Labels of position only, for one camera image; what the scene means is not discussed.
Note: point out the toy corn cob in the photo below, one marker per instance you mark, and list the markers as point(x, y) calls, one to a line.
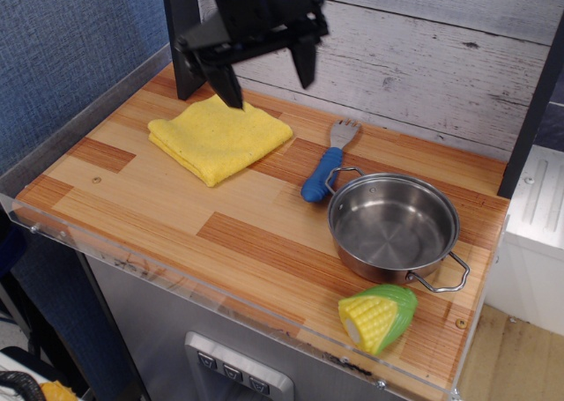
point(377, 317)

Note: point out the black left upright post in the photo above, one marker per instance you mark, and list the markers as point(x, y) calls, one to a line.
point(181, 15)

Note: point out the yellow object bottom left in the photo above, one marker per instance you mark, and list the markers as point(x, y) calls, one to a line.
point(55, 391)

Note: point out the white side cabinet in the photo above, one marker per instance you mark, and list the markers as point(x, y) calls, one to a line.
point(526, 280)

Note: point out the folded yellow towel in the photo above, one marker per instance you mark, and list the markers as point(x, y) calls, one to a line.
point(214, 141)

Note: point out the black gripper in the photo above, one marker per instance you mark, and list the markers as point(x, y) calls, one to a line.
point(243, 29)

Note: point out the blue handled metal fork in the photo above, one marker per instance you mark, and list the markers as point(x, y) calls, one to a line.
point(342, 133)

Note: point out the stainless steel pot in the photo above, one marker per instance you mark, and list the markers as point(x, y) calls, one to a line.
point(393, 228)

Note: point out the stainless steel cabinet front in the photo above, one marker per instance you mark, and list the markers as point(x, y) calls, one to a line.
point(153, 322)

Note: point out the clear acrylic edge guard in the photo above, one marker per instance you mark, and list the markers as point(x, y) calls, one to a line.
point(252, 246)

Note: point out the silver button control panel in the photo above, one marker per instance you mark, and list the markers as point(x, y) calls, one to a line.
point(205, 354)

